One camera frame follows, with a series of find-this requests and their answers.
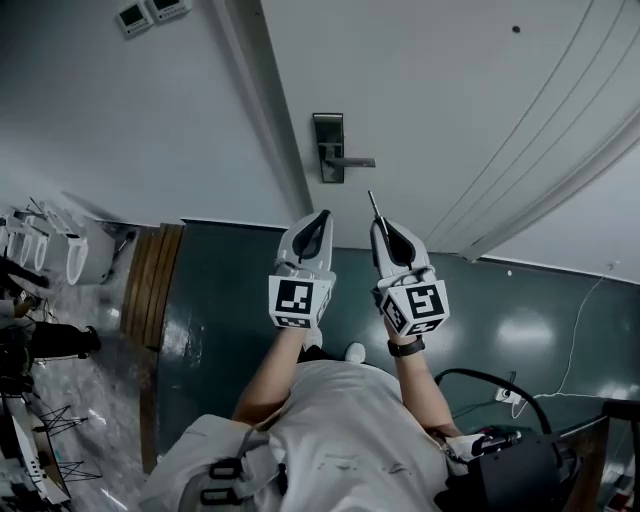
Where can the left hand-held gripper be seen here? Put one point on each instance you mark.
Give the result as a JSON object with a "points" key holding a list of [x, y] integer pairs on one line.
{"points": [[292, 300]]}

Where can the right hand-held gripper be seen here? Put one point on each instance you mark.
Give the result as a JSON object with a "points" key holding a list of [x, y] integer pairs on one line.
{"points": [[422, 302]]}

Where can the thin key rod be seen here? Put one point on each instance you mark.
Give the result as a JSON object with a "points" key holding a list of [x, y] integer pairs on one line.
{"points": [[375, 205]]}

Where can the person's right forearm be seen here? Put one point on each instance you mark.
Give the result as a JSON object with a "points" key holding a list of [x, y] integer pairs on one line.
{"points": [[420, 390]]}

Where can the person's left forearm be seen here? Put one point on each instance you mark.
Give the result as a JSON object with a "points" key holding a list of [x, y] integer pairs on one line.
{"points": [[265, 380]]}

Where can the black door lock plate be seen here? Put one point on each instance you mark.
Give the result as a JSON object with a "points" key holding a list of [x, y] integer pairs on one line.
{"points": [[330, 130]]}

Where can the white door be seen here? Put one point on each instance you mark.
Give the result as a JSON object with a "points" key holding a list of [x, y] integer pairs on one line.
{"points": [[425, 100]]}

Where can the person's left white shoe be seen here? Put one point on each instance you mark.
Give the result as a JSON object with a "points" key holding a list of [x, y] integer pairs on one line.
{"points": [[314, 339]]}

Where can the person's white shoe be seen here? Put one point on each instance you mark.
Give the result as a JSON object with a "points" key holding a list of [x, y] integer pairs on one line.
{"points": [[314, 339], [356, 352]]}

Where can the black wristwatch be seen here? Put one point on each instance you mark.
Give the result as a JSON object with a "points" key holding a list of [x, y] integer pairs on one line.
{"points": [[406, 346]]}

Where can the person's right white shoe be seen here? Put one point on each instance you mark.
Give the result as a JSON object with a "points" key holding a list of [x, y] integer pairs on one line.
{"points": [[356, 352]]}

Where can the wooden plank ramp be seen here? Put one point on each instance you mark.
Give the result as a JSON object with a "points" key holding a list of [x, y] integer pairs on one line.
{"points": [[150, 280]]}

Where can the white power strip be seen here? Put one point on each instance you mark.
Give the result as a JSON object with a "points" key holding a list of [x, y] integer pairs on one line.
{"points": [[507, 395]]}

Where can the person's white shirt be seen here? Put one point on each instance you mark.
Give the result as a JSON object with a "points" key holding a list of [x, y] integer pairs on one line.
{"points": [[345, 430]]}

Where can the black equipment box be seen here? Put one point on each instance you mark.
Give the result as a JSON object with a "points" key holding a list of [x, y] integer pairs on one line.
{"points": [[515, 475]]}

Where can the brown wooden furniture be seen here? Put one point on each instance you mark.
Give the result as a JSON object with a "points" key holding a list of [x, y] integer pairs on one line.
{"points": [[592, 465]]}

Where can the white wall plug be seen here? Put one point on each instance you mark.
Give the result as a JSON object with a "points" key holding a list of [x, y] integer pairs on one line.
{"points": [[614, 265]]}

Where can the white wall thermostat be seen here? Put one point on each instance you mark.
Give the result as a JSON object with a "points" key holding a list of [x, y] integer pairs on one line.
{"points": [[134, 19], [167, 7]]}

